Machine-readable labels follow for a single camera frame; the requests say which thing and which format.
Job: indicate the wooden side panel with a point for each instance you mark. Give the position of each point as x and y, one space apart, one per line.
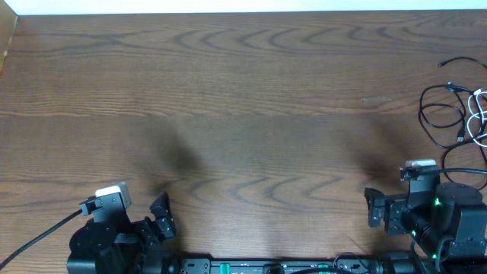
8 23

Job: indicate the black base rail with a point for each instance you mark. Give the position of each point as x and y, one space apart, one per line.
220 266

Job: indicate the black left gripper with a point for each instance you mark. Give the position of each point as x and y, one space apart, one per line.
158 233

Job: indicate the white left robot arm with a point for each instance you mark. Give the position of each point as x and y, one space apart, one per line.
110 243

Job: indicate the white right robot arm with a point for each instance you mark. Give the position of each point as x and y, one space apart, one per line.
446 220

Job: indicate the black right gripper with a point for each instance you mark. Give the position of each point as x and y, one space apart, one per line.
396 205

